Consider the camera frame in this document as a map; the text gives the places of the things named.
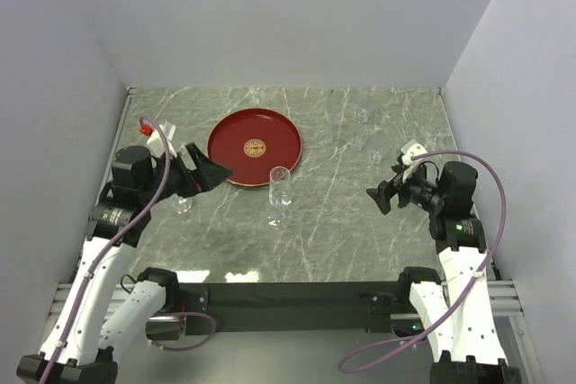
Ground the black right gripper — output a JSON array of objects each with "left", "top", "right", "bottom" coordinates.
[{"left": 366, "top": 162, "right": 446, "bottom": 214}]

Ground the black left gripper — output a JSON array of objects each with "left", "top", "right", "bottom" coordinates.
[{"left": 140, "top": 141, "right": 233, "bottom": 205}]

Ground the clear faceted tumbler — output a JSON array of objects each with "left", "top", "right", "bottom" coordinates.
[
  {"left": 352, "top": 106, "right": 372, "bottom": 123},
  {"left": 173, "top": 196, "right": 194, "bottom": 214}
]

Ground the tall clear champagne flute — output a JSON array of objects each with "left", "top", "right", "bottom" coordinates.
[{"left": 268, "top": 166, "right": 293, "bottom": 230}]

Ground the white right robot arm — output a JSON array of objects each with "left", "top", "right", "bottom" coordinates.
[{"left": 367, "top": 161, "right": 522, "bottom": 383}]

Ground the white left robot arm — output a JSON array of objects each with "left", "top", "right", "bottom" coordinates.
[{"left": 17, "top": 143, "right": 232, "bottom": 383}]

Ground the red round lacquer tray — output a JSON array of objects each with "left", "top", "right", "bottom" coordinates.
[{"left": 207, "top": 107, "right": 303, "bottom": 187}]

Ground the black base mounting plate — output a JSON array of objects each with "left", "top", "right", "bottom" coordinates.
[{"left": 180, "top": 281, "right": 404, "bottom": 333}]

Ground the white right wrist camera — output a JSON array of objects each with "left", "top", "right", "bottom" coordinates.
[{"left": 399, "top": 139, "right": 428, "bottom": 166}]

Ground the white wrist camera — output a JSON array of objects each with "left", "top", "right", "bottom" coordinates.
[
  {"left": 399, "top": 139, "right": 428, "bottom": 166},
  {"left": 138, "top": 121, "right": 177, "bottom": 156}
]

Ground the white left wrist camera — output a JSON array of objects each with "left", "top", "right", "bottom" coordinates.
[{"left": 138, "top": 121, "right": 177, "bottom": 156}]

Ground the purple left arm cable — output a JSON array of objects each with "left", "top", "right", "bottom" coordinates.
[{"left": 39, "top": 116, "right": 218, "bottom": 384}]

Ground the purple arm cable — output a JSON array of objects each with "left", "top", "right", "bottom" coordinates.
[
  {"left": 39, "top": 116, "right": 218, "bottom": 384},
  {"left": 337, "top": 151, "right": 509, "bottom": 374}
]

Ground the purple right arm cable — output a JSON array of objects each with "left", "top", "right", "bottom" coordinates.
[{"left": 337, "top": 151, "right": 509, "bottom": 374}]

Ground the aluminium extrusion rail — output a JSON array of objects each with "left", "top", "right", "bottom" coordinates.
[{"left": 47, "top": 281, "right": 524, "bottom": 324}]

